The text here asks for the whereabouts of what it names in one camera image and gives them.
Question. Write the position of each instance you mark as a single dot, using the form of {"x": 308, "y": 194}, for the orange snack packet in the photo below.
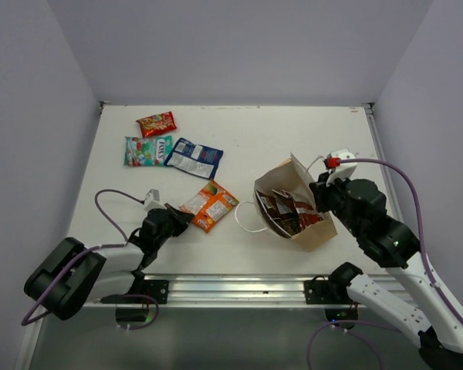
{"x": 209, "y": 205}

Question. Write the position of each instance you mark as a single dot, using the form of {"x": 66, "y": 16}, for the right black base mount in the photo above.
{"x": 332, "y": 296}

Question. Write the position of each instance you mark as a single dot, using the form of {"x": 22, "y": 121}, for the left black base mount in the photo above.
{"x": 140, "y": 306}

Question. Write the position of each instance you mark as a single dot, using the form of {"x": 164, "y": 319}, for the aluminium front rail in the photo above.
{"x": 241, "y": 287}

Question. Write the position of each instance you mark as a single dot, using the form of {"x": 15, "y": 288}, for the brown chip bag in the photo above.
{"x": 280, "y": 212}

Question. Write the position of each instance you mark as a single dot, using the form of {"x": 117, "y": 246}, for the small red snack packet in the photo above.
{"x": 157, "y": 124}

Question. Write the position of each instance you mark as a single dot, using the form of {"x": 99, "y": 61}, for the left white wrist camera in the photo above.
{"x": 152, "y": 200}

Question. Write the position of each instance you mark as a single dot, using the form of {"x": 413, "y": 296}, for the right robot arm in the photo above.
{"x": 428, "y": 322}

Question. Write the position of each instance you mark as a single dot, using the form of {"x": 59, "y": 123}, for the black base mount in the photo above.
{"x": 332, "y": 296}
{"x": 140, "y": 306}

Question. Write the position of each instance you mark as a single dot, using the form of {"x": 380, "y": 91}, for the teal Fox's candy bag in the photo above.
{"x": 147, "y": 151}

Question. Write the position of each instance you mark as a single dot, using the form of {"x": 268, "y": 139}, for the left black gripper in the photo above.
{"x": 182, "y": 219}

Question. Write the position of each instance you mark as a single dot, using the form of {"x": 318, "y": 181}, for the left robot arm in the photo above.
{"x": 74, "y": 274}

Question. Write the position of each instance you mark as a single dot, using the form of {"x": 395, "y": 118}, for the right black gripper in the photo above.
{"x": 320, "y": 190}

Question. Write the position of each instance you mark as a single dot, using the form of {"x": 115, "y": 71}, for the red Doritos chip bag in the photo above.
{"x": 308, "y": 215}

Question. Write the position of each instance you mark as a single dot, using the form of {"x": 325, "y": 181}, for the brown paper bag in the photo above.
{"x": 292, "y": 176}

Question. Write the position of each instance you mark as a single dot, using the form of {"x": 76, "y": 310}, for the blue snack bag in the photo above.
{"x": 194, "y": 159}

